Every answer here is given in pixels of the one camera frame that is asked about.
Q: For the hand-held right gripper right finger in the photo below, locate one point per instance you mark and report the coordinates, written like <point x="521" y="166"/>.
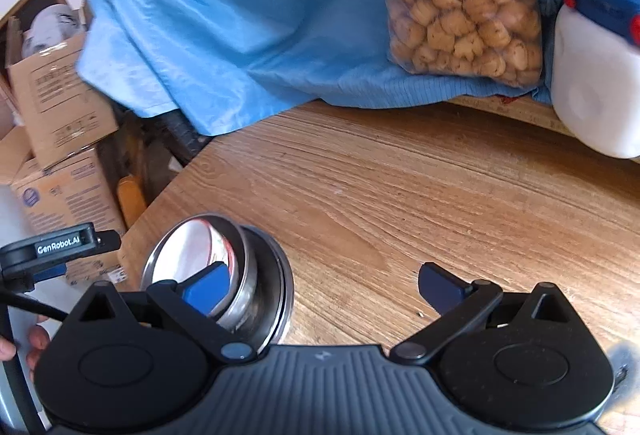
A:
<point x="437" y="286"/>

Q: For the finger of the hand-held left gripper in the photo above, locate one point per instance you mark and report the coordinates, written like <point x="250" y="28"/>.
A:
<point x="52" y="270"/>

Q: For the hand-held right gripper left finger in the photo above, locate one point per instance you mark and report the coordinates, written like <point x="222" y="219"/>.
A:
<point x="207" y="287"/>

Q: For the steel bowl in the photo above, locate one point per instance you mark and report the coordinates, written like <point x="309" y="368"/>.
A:
<point x="245" y="285"/>

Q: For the large deep steel plate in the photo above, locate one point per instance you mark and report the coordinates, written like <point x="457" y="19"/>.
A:
<point x="277" y="295"/>

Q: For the person's left hand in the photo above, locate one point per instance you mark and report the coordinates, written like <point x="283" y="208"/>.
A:
<point x="37" y="340"/>

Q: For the cardboard box white label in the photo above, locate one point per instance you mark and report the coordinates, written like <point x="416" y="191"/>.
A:
<point x="100" y="271"/>

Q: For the large printed cardboard box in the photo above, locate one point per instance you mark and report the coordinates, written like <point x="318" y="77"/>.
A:
<point x="65" y="200"/>

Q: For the open cardboard box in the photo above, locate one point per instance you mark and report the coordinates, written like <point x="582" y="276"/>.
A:
<point x="55" y="105"/>

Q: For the dark ribbed object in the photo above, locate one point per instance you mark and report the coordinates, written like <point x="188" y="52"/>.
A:
<point x="187" y="135"/>

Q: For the wooden desk shelf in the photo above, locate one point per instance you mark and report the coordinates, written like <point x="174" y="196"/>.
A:
<point x="500" y="107"/>

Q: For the white object in box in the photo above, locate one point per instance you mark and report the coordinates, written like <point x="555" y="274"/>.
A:
<point x="50" y="27"/>

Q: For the wooden framed board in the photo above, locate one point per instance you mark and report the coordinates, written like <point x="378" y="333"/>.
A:
<point x="30" y="0"/>

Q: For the white jug blue lid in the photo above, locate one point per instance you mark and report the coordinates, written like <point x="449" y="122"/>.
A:
<point x="595" y="80"/>

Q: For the plain blue cloth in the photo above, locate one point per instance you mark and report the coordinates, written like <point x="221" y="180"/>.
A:
<point x="225" y="15"/>

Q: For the clear bag of biscuits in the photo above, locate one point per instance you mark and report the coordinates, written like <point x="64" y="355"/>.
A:
<point x="465" y="5"/>

